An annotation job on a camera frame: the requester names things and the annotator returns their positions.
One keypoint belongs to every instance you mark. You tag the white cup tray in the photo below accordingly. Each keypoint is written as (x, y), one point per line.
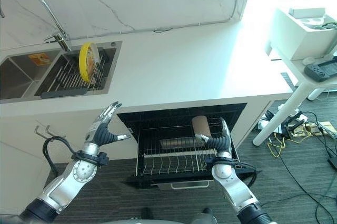
(313, 21)

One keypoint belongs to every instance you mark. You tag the black power adapter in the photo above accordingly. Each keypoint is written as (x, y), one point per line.
(332, 162)

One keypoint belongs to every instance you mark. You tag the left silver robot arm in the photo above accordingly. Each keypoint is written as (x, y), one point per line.
(71, 179)

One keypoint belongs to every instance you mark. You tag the grey flat carton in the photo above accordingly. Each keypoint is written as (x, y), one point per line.
(306, 12)

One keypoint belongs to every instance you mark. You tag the white table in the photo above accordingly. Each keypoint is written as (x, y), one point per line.
(284, 108)

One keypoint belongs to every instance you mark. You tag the chrome gooseneck faucet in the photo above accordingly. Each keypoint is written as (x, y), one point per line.
(46, 5)

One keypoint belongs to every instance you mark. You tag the brown cup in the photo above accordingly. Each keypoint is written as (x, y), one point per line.
(201, 126)

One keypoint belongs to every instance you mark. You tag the white kitchen cabinet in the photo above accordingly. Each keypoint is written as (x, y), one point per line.
(23, 129)

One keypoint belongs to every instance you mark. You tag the black dish drying rack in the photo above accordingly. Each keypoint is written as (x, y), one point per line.
(65, 79)

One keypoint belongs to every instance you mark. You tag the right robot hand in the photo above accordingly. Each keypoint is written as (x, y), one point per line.
(222, 142)

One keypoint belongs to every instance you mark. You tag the dark right robot foot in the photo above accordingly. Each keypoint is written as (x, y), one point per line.
(208, 211)

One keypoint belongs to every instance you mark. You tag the stainless steel sink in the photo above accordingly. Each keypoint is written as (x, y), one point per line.
(18, 76)

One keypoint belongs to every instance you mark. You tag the black handheld game console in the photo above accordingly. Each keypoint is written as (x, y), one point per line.
(322, 70)

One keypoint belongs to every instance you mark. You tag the white storage box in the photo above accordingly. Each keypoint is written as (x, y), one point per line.
(292, 40)

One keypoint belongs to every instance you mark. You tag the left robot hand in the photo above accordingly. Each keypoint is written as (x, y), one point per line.
(101, 133)

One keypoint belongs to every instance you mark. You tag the black floor stand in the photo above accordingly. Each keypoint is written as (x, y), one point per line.
(293, 126)

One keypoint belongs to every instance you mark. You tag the black built-in dishwasher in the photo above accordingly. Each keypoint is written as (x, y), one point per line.
(181, 113)

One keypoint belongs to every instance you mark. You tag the brown cardboard piece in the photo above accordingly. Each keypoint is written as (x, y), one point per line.
(325, 126)

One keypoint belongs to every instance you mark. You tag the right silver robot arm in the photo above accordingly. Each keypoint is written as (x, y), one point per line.
(231, 182)

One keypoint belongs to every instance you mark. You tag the white cabinet hook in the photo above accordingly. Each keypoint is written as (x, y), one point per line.
(48, 130)
(39, 132)

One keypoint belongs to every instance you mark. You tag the grey robot body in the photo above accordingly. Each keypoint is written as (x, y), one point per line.
(168, 220)

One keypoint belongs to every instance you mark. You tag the yellow plate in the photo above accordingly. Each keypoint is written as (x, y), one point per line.
(84, 62)

